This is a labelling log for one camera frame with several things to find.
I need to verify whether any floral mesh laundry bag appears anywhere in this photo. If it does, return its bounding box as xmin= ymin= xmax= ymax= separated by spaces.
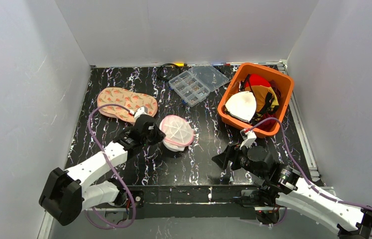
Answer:
xmin=97 ymin=87 xmax=158 ymax=124

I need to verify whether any white round mesh laundry bag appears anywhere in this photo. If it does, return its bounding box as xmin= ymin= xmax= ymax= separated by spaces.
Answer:
xmin=159 ymin=115 xmax=194 ymax=152

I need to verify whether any white bra pad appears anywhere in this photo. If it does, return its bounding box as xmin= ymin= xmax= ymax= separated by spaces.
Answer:
xmin=225 ymin=91 xmax=256 ymax=122

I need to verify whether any orange bra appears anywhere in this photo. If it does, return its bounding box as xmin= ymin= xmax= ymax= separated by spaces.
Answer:
xmin=244 ymin=86 xmax=275 ymax=120

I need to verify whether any yellow bra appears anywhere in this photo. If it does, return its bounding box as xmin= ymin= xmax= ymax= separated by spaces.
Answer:
xmin=266 ymin=93 xmax=279 ymax=115

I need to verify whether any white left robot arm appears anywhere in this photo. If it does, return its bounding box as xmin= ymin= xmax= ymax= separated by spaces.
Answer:
xmin=39 ymin=114 xmax=165 ymax=226

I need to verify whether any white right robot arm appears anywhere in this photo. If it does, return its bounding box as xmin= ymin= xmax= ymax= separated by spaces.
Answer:
xmin=212 ymin=144 xmax=372 ymax=239

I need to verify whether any red bra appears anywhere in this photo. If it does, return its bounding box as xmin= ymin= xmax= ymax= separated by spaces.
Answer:
xmin=244 ymin=74 xmax=271 ymax=88

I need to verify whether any dark red lace garment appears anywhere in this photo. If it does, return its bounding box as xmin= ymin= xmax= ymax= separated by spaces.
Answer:
xmin=257 ymin=113 xmax=276 ymax=131

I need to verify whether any clear plastic screw organizer box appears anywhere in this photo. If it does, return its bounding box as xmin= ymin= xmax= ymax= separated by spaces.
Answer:
xmin=168 ymin=64 xmax=231 ymax=107

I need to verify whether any orange plastic bin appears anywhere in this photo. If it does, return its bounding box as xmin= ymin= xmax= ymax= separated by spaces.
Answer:
xmin=218 ymin=63 xmax=294 ymax=138

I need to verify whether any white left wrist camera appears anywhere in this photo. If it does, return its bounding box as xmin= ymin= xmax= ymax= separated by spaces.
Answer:
xmin=133 ymin=106 xmax=148 ymax=120

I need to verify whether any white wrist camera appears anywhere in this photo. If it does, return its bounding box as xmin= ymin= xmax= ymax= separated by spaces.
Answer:
xmin=240 ymin=129 xmax=257 ymax=149
xmin=133 ymin=106 xmax=148 ymax=120

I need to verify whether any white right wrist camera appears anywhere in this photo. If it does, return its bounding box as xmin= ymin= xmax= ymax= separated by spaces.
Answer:
xmin=240 ymin=129 xmax=257 ymax=149

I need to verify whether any black coiled cable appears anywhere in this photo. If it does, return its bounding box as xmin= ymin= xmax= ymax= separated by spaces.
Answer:
xmin=156 ymin=63 xmax=184 ymax=83

